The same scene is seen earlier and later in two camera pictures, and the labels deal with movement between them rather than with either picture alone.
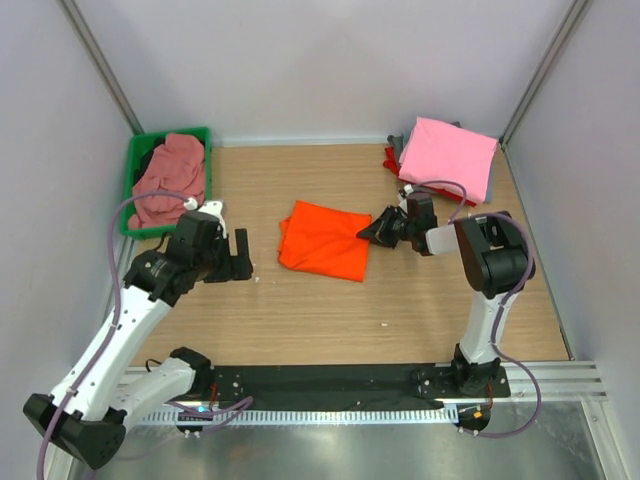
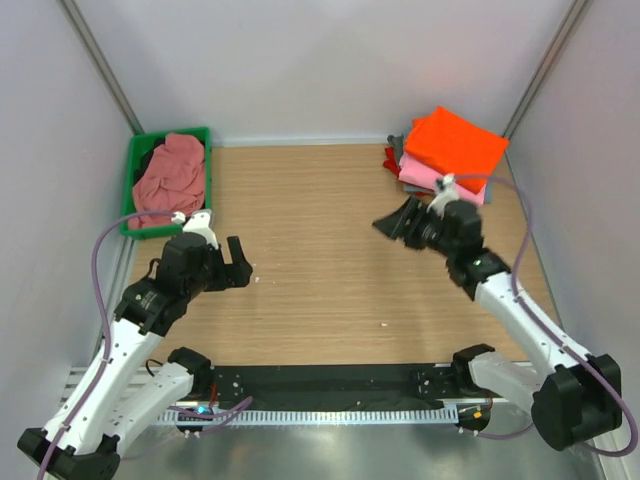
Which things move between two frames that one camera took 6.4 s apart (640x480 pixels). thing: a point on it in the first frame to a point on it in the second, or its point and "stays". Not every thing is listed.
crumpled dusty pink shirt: (177, 166) stays
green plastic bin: (127, 193) stays
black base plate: (347, 386) stays
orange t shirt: (323, 240) to (454, 146)
